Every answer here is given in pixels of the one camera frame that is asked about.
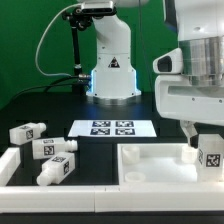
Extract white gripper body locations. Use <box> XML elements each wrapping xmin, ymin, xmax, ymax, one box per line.
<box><xmin>155</xmin><ymin>75</ymin><xmax>224</xmax><ymax>126</ymax></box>

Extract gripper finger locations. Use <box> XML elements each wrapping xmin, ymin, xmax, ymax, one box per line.
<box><xmin>180</xmin><ymin>120</ymin><xmax>198</xmax><ymax>147</ymax></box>

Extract white square tabletop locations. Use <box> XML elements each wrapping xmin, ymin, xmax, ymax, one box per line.
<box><xmin>116</xmin><ymin>143</ymin><xmax>224</xmax><ymax>186</ymax></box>

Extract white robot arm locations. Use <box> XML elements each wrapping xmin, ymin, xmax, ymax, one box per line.
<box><xmin>77</xmin><ymin>0</ymin><xmax>224</xmax><ymax>137</ymax></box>

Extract white U-shaped fence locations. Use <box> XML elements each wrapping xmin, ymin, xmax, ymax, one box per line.
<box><xmin>0</xmin><ymin>145</ymin><xmax>224</xmax><ymax>213</ymax></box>

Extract white marker sheet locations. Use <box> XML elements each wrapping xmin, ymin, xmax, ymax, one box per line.
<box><xmin>68</xmin><ymin>120</ymin><xmax>156</xmax><ymax>137</ymax></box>

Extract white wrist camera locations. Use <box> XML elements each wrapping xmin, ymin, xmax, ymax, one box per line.
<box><xmin>153</xmin><ymin>48</ymin><xmax>183</xmax><ymax>74</ymax></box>

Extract black cables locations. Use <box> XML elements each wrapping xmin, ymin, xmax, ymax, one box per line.
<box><xmin>9</xmin><ymin>75</ymin><xmax>91</xmax><ymax>101</ymax></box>

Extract black camera stand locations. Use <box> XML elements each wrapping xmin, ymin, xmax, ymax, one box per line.
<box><xmin>62</xmin><ymin>8</ymin><xmax>92</xmax><ymax>96</ymax></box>

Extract grey cable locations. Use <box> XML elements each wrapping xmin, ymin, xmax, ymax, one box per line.
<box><xmin>34</xmin><ymin>3</ymin><xmax>91</xmax><ymax>81</ymax></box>

